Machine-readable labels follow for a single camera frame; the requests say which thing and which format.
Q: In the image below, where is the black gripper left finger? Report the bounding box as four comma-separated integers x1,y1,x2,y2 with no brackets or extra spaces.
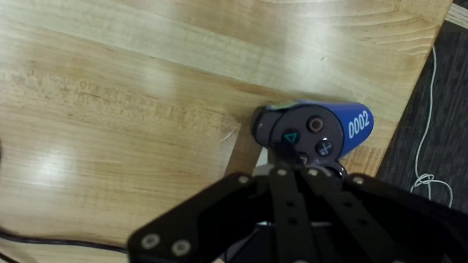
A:
128,167,320,263

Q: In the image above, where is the blue black gamepad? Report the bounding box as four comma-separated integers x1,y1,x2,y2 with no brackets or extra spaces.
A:
251,101,375,165

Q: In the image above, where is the white string on floor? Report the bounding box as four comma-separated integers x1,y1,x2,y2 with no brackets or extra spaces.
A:
410,44,456,209

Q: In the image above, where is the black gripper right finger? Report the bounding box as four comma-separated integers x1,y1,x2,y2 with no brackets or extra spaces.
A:
298,167,468,263

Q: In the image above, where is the wooden table with black legs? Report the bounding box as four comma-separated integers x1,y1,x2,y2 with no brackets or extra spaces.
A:
0,0,454,263

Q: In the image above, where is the black speaker cable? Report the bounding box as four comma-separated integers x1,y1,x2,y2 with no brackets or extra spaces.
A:
0,228,129,263

